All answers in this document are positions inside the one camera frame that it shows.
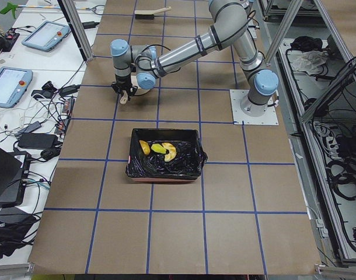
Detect near blue teach pendant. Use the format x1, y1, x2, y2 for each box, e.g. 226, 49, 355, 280
0, 66, 33, 109

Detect green yellow sponge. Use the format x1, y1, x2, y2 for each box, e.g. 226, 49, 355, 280
151, 143, 167, 155

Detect white crumpled cloth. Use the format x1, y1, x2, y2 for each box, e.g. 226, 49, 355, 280
291, 51, 328, 75

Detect black laptop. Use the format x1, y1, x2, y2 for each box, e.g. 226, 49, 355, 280
0, 148, 32, 208

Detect yellow lemon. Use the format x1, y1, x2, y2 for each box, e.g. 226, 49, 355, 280
139, 140, 151, 156

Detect beige plastic dustpan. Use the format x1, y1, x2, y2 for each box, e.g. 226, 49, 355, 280
119, 73, 151, 105

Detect green handled tool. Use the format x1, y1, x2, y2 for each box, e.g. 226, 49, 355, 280
0, 2, 19, 15

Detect aluminium frame post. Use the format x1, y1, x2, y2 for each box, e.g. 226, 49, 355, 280
58, 0, 93, 62

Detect bin with black bag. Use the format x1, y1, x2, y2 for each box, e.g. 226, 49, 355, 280
125, 128, 208, 183

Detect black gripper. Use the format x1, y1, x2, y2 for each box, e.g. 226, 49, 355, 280
111, 74, 138, 100

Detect beige hand brush black bristles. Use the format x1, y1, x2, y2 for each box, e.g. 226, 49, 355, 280
134, 6, 172, 20

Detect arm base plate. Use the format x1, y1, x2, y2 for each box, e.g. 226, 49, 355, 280
229, 89, 279, 126

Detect black power adapter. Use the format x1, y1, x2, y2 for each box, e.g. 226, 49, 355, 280
18, 133, 58, 149

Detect blue teach pendant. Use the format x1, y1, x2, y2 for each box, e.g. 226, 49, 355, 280
0, 66, 33, 109
22, 21, 71, 52

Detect far blue teach pendant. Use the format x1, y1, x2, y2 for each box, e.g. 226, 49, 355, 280
22, 21, 71, 52

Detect black webcam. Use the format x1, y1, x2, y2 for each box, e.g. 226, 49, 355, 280
31, 80, 57, 100

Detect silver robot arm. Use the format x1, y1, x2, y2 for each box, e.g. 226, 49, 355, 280
110, 1, 279, 113

